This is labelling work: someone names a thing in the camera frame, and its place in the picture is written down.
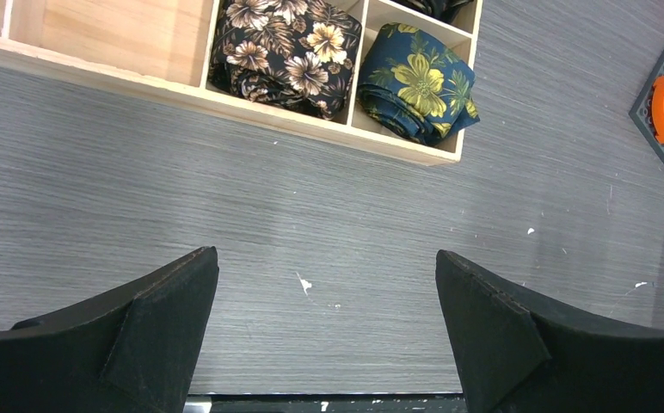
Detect wooden compartment tray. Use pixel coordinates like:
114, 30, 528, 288
0, 1, 483, 165

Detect navy yellow floral rolled tie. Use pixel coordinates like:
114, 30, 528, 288
356, 22, 480, 146

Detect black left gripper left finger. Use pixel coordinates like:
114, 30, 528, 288
0, 247, 219, 412

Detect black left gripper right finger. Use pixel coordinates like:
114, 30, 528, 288
435, 250, 664, 412

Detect black beige floral rolled tie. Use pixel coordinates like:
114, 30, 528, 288
393, 0, 473, 23

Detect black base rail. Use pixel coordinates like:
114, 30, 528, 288
183, 393, 468, 413

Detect brown floral black tie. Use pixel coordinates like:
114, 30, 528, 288
206, 0, 362, 120

